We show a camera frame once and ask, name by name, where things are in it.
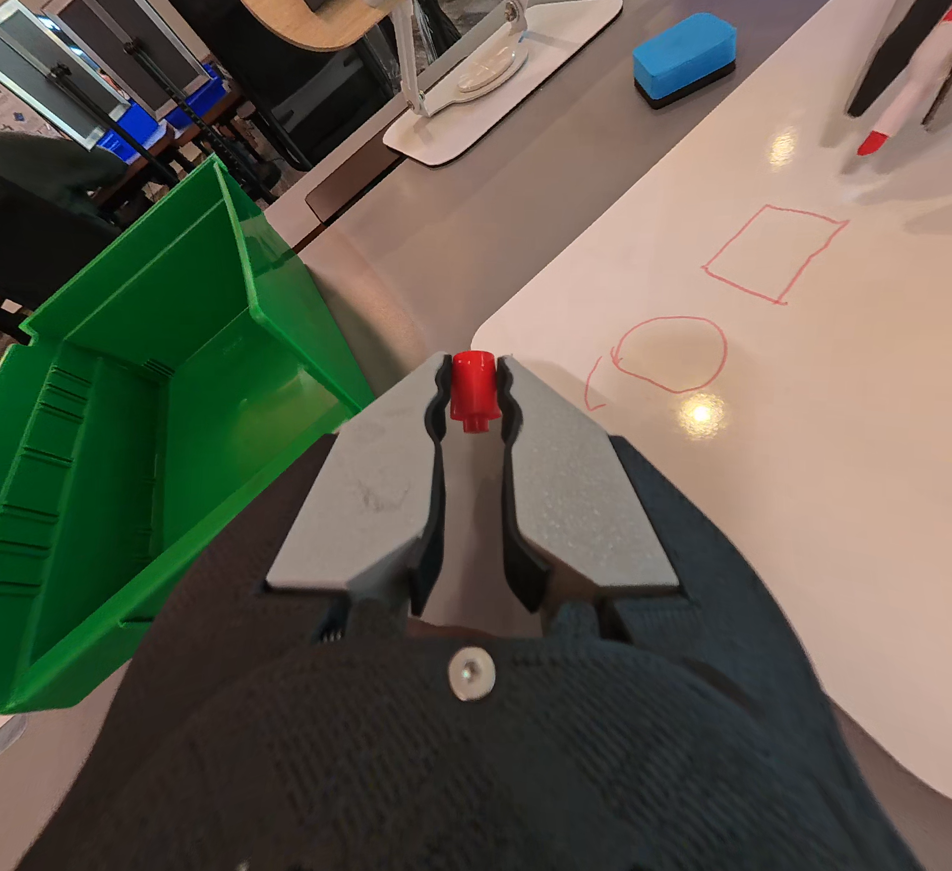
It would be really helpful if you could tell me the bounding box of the silver framed panel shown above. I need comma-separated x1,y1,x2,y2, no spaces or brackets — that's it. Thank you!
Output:
45,0,213,117
0,0,135,147

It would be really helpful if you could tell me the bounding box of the small blue storage bin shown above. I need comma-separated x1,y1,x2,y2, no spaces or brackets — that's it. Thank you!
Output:
97,105,168,162
165,64,228,132

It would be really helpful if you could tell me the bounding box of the white whiteboard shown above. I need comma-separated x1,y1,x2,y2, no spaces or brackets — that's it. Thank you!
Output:
471,0,952,799

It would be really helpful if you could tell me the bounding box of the dark desk cable cover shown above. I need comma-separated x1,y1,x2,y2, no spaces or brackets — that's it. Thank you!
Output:
305,135,409,225

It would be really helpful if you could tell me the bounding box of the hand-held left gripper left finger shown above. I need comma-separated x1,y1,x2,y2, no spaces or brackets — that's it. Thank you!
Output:
265,352,455,617

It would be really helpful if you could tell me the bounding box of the beige board on white stand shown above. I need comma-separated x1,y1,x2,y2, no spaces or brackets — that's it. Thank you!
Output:
182,0,624,168

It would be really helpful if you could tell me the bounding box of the red dry erase marker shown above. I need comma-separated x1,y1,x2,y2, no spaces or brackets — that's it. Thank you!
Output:
857,8,952,158

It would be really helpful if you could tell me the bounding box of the blue whiteboard eraser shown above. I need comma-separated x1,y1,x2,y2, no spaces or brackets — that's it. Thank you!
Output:
632,12,739,110

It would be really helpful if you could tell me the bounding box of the green plastic bin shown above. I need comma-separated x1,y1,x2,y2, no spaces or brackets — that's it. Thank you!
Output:
0,153,375,714

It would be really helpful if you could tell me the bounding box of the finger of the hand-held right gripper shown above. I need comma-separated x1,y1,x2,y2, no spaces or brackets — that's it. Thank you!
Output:
921,68,952,133
845,0,952,118

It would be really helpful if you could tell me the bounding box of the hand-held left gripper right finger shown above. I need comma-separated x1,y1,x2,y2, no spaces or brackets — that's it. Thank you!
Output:
497,355,681,613

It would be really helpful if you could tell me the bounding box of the red marker cap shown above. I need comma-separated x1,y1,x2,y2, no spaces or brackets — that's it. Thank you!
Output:
450,350,505,434

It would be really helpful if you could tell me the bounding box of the black office chair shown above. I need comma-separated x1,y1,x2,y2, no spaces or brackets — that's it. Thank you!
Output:
165,0,395,173

